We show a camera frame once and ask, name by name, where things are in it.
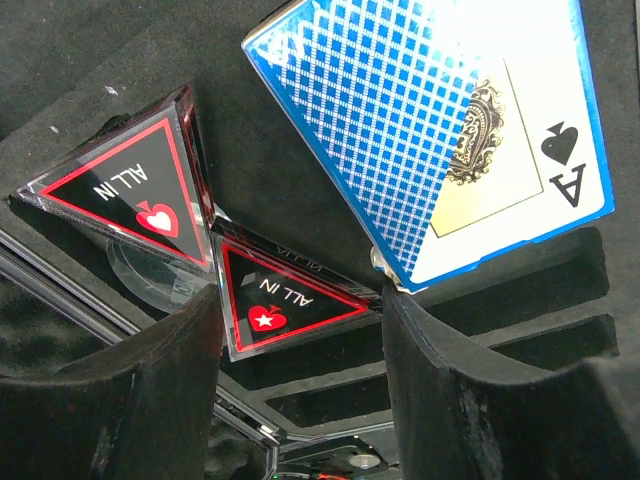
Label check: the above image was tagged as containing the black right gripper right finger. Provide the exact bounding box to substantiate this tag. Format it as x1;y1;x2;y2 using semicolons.
382;284;639;479

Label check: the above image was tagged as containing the blue playing card deck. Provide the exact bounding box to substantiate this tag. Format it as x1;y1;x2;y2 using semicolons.
242;1;615;294

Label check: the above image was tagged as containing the red triangle all-in button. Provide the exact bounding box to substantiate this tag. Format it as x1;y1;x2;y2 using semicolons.
15;85;215;273
210;216;382;362

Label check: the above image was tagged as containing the clear round dealer button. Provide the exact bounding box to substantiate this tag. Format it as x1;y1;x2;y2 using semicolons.
106;240;208;313

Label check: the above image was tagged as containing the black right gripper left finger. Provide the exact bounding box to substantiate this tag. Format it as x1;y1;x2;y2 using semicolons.
1;285;223;479

